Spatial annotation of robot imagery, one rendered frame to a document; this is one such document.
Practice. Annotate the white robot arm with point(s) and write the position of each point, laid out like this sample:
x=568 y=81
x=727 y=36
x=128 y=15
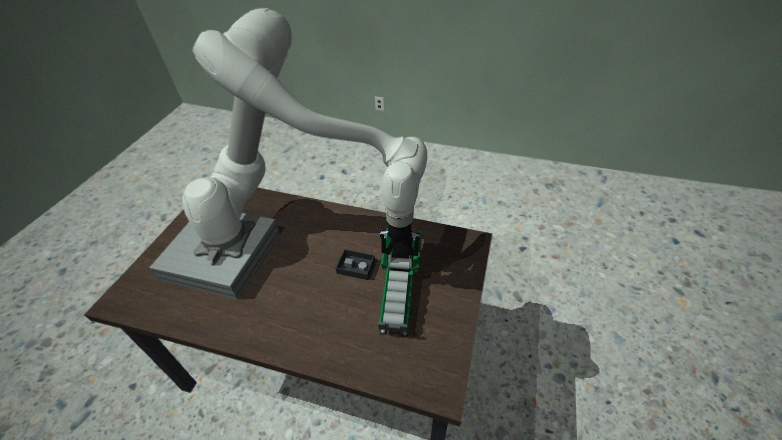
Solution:
x=246 y=61

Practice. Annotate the black open tray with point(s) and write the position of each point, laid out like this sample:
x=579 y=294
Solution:
x=358 y=257

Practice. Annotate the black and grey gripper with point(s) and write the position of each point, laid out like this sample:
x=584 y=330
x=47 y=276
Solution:
x=396 y=235

